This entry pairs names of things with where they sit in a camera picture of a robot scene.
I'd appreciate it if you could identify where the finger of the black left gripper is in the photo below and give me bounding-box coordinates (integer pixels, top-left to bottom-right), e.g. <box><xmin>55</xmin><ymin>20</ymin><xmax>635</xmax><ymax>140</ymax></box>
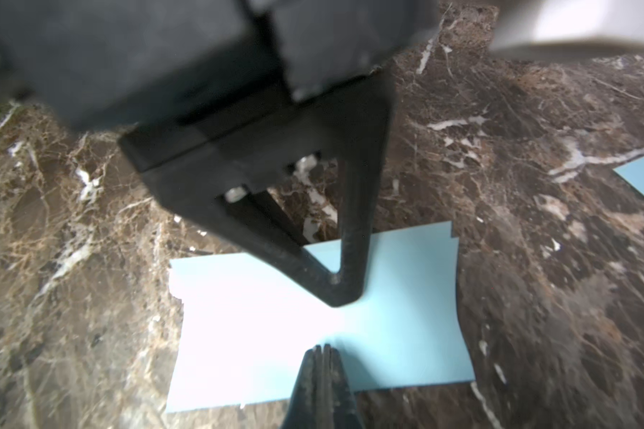
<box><xmin>119</xmin><ymin>71</ymin><xmax>395</xmax><ymax>307</ymax></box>

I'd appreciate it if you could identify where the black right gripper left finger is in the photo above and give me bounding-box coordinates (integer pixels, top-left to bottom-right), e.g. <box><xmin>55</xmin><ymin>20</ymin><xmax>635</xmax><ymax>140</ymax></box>
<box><xmin>281</xmin><ymin>346</ymin><xmax>322</xmax><ymax>429</ymax></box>

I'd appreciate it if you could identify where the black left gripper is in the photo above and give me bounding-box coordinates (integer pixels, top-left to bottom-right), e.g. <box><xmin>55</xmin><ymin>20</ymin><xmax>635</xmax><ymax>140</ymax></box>
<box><xmin>0</xmin><ymin>0</ymin><xmax>439</xmax><ymax>130</ymax></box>

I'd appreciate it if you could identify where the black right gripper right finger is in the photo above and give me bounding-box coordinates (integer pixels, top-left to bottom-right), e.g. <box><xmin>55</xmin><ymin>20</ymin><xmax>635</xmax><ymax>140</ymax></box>
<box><xmin>323</xmin><ymin>344</ymin><xmax>363</xmax><ymax>428</ymax></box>

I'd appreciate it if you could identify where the white square paper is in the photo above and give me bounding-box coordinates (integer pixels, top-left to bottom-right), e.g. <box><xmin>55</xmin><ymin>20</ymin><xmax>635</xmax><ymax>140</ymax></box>
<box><xmin>166</xmin><ymin>223</ymin><xmax>474</xmax><ymax>413</ymax></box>

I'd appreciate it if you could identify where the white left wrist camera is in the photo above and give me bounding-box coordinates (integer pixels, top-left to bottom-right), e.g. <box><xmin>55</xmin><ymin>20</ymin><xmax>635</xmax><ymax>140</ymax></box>
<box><xmin>489</xmin><ymin>0</ymin><xmax>644</xmax><ymax>62</ymax></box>

